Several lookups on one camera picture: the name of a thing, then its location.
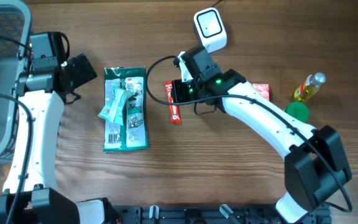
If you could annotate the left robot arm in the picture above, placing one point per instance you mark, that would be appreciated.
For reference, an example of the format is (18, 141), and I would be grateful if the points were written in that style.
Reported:
(30, 192)

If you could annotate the yellow oil bottle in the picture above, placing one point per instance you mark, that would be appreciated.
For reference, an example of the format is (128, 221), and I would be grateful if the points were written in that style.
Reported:
(309, 87)

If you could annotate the grey plastic mesh basket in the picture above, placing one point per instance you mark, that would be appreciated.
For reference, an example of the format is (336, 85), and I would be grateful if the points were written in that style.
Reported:
(15, 28)

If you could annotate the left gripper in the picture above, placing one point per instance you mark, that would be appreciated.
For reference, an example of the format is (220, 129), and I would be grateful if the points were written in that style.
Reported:
(83, 69)

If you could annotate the red tissue pack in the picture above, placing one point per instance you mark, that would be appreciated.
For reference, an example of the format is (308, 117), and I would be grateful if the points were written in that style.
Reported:
(262, 89)

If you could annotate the light green plastic sachet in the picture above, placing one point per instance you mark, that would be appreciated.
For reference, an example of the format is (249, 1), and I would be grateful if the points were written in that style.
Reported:
(116, 98)

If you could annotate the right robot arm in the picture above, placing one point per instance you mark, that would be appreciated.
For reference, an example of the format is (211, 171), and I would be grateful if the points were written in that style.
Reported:
(315, 163)

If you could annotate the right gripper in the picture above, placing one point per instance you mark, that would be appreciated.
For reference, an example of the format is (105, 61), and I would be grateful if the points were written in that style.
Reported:
(178, 93)

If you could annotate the red Nescafe coffee stick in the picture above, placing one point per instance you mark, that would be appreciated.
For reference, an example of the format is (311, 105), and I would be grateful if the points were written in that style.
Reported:
(174, 110)

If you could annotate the green lid jar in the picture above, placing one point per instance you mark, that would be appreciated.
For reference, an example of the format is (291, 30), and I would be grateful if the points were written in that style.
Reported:
(298, 110)

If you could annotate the green 3M gloves package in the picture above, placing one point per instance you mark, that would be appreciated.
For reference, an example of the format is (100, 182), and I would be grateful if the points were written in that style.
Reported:
(132, 135)

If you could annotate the white barcode scanner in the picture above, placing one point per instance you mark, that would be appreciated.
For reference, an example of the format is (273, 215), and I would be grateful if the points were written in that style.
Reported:
(209, 29)

